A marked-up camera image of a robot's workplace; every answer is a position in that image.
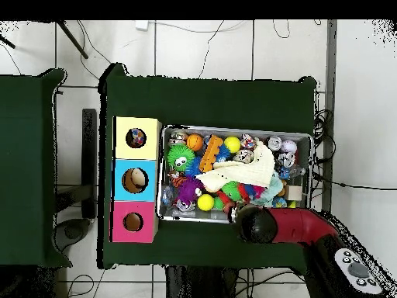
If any small print cloth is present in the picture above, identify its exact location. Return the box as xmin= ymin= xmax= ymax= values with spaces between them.
xmin=240 ymin=133 xmax=257 ymax=150

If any polka dot cloth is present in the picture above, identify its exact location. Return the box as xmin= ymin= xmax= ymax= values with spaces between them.
xmin=126 ymin=127 xmax=147 ymax=148

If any clear mesh bin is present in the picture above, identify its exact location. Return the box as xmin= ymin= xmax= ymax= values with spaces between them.
xmin=156 ymin=124 xmax=314 ymax=225

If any wooden box with three holes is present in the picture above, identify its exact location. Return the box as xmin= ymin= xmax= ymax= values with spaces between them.
xmin=109 ymin=116 xmax=163 ymax=244

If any orange plastic block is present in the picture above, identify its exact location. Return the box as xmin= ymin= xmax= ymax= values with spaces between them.
xmin=198 ymin=133 xmax=224 ymax=173

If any green spiky ball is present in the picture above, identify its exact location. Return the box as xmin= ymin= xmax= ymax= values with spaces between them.
xmin=166 ymin=144 xmax=196 ymax=172

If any orange mini basketball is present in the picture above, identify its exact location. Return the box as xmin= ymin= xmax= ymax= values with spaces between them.
xmin=186 ymin=133 xmax=205 ymax=152

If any purple spiky toy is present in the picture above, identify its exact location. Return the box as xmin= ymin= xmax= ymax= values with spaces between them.
xmin=177 ymin=176 xmax=205 ymax=204

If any blue spiky ball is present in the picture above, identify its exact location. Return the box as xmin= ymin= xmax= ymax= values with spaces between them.
xmin=185 ymin=144 xmax=232 ymax=178

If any yellow plastic ball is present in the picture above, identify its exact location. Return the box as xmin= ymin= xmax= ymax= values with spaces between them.
xmin=223 ymin=135 xmax=242 ymax=154
xmin=197 ymin=193 xmax=216 ymax=212

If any cream waffle cloth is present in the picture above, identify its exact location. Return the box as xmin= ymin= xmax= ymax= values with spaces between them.
xmin=195 ymin=140 xmax=276 ymax=193

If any dark green tablecloth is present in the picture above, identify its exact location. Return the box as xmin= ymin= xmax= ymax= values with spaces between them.
xmin=0 ymin=68 xmax=73 ymax=268
xmin=97 ymin=63 xmax=317 ymax=269

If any white baseball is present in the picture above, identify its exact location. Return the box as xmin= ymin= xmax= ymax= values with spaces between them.
xmin=279 ymin=139 xmax=298 ymax=154

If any black upright panel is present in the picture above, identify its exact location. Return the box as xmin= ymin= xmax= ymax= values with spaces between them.
xmin=81 ymin=108 xmax=98 ymax=219

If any grey round floor stand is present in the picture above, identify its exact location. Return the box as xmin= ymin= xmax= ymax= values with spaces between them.
xmin=53 ymin=217 xmax=91 ymax=252

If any black tripod leg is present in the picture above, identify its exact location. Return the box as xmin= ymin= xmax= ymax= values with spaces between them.
xmin=0 ymin=33 xmax=16 ymax=50
xmin=57 ymin=19 xmax=89 ymax=60

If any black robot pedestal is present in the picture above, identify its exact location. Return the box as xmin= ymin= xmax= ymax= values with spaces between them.
xmin=164 ymin=265 xmax=241 ymax=298

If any black cable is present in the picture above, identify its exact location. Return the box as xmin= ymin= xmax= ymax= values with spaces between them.
xmin=312 ymin=172 xmax=397 ymax=191

